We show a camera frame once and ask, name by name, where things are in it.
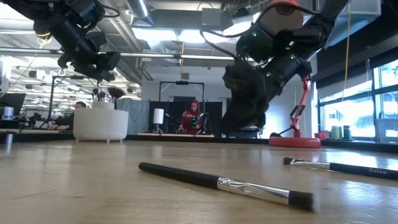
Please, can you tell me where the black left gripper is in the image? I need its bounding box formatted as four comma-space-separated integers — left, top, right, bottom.
57, 45, 123, 83

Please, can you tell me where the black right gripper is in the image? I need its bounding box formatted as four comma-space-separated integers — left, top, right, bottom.
220, 60, 275, 135

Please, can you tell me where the makeup brush thick handle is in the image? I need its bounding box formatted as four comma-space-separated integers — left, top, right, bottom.
137, 161, 322, 214

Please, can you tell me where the angled makeup brush Solve print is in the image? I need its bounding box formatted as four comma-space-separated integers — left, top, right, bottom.
282, 156, 398, 182

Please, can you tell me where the black partition panel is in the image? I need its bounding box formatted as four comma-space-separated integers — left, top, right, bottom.
148, 100, 224, 135

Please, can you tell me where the white ribbed round container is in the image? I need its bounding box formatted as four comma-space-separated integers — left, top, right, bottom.
72, 101, 129, 144

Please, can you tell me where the person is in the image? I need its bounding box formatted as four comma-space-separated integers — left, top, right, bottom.
47, 100, 88, 132
178, 99, 206, 136

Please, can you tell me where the grey curtain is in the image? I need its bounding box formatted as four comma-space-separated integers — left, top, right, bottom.
116, 98, 150, 136

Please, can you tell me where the red desk lamp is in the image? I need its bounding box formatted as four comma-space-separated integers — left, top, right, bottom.
259, 0, 322, 149

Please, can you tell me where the background wooden table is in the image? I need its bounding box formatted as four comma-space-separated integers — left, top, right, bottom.
137, 133, 216, 139

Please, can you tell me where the white cylinder table lamp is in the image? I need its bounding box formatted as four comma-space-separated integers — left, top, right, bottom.
152, 108, 165, 134

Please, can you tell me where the ceiling light panel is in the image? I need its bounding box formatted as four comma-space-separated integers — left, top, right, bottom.
131, 27, 239, 45

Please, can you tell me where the black monitor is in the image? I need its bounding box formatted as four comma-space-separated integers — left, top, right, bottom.
0, 92, 27, 118

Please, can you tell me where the pale green cup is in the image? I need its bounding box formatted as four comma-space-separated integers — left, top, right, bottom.
330, 125, 343, 141

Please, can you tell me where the white can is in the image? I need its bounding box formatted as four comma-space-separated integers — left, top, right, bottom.
2, 106, 15, 121

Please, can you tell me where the dark green cup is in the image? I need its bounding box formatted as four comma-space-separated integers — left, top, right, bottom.
342, 124, 353, 141

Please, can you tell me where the black aluminium table frame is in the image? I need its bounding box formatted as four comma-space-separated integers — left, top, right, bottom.
0, 130, 398, 154

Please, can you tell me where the black background rig frame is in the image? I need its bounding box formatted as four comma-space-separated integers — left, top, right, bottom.
158, 80, 206, 104

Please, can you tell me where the silver ventilation duct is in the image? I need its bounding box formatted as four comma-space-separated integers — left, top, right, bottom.
125, 0, 155, 28

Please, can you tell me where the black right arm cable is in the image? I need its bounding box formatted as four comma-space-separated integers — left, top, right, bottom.
198, 29, 250, 62

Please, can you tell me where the yellow hanging cord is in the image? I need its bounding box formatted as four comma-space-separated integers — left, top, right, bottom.
341, 0, 353, 104

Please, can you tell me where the black window frame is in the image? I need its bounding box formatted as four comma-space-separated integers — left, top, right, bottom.
312, 46, 398, 144

